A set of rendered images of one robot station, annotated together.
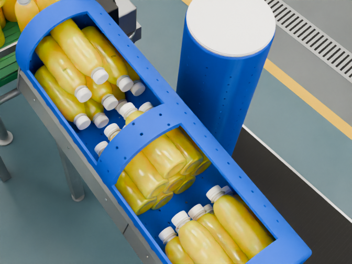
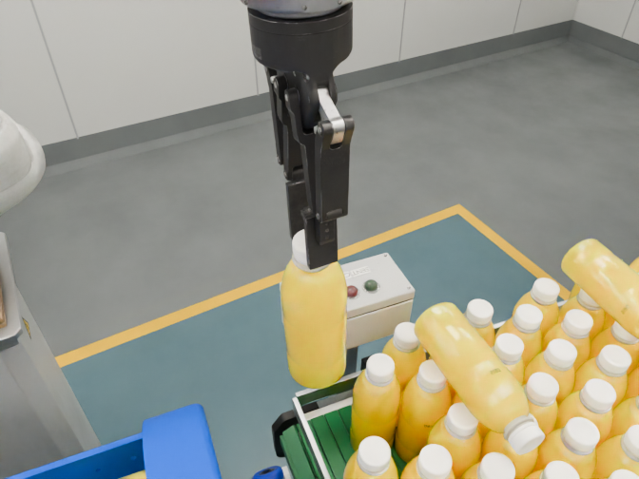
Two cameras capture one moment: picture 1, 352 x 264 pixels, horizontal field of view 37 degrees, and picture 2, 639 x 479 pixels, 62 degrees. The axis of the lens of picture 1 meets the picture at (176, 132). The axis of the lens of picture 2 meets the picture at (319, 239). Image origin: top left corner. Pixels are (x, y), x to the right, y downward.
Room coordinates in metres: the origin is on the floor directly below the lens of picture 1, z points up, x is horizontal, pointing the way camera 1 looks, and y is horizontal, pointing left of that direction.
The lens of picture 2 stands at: (1.09, 0.17, 1.72)
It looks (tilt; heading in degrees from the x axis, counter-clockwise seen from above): 41 degrees down; 112
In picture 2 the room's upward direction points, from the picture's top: straight up
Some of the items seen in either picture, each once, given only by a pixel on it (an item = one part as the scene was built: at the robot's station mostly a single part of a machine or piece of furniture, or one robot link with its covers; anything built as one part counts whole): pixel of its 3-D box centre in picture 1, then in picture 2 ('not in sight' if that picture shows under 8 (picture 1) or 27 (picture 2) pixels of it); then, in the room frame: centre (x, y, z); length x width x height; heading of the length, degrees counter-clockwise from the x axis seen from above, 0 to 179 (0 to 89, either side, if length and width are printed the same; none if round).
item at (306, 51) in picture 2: not in sight; (302, 64); (0.93, 0.53, 1.56); 0.08 x 0.07 x 0.09; 135
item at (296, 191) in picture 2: not in sight; (303, 209); (0.92, 0.55, 1.40); 0.03 x 0.01 x 0.07; 45
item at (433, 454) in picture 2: not in sight; (435, 462); (1.10, 0.51, 1.10); 0.04 x 0.04 x 0.02
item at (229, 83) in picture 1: (212, 97); not in sight; (1.11, -0.12, 0.59); 0.28 x 0.28 x 0.88
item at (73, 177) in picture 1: (70, 167); not in sight; (0.86, 0.40, 0.31); 0.06 x 0.06 x 0.63; 44
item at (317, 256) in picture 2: not in sight; (320, 236); (0.95, 0.52, 1.40); 0.03 x 0.01 x 0.07; 45
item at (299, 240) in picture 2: not in sight; (312, 246); (0.94, 0.54, 1.37); 0.04 x 0.04 x 0.02
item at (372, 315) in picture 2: not in sight; (345, 306); (0.91, 0.75, 1.05); 0.20 x 0.10 x 0.10; 44
